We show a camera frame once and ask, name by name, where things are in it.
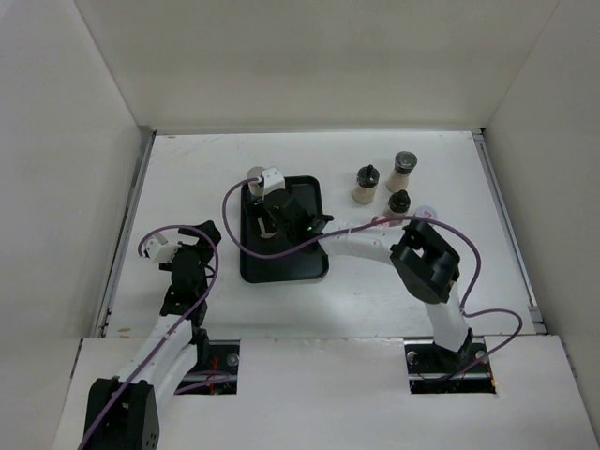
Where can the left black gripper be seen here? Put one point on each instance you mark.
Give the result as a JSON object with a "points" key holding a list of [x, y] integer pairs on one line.
{"points": [[203, 241]]}

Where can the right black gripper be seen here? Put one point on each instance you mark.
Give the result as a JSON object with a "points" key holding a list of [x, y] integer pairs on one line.
{"points": [[255, 209]]}

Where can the tall blue label bottle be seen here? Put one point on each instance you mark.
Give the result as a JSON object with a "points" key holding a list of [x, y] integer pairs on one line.
{"points": [[255, 184]]}

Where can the yellow cap spice bottle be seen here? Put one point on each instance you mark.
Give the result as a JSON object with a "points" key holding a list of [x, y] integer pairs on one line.
{"points": [[265, 231]]}

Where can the black knob cap bottle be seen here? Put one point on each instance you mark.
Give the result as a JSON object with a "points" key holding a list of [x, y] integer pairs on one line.
{"points": [[367, 181]]}

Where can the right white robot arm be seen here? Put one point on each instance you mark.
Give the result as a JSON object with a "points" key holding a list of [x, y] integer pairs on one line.
{"points": [[426, 263]]}

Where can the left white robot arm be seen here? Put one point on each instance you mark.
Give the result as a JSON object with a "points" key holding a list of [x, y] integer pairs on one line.
{"points": [[123, 411]]}

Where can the black rectangular plastic tray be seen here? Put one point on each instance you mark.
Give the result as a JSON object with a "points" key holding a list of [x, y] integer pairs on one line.
{"points": [[306, 264]]}

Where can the black flat cap bottle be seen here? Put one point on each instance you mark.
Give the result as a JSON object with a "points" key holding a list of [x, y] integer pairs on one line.
{"points": [[404, 164]]}

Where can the white lid red label jar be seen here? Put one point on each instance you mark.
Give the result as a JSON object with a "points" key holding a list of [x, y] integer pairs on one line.
{"points": [[426, 211]]}

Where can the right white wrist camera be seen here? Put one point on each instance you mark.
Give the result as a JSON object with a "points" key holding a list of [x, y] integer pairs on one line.
{"points": [[270, 180]]}

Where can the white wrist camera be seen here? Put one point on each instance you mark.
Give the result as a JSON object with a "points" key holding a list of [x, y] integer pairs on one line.
{"points": [[270, 180], [158, 249]]}

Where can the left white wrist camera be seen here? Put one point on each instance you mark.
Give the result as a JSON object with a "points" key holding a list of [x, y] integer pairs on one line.
{"points": [[158, 249]]}

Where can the left aluminium table rail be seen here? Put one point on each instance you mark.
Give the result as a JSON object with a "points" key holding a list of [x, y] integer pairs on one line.
{"points": [[105, 302]]}

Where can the aluminium table rail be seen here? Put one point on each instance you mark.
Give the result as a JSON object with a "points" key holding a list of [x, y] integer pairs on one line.
{"points": [[479, 140], [105, 302]]}

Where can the right aluminium table rail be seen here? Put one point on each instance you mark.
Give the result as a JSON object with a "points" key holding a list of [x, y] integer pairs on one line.
{"points": [[479, 140]]}

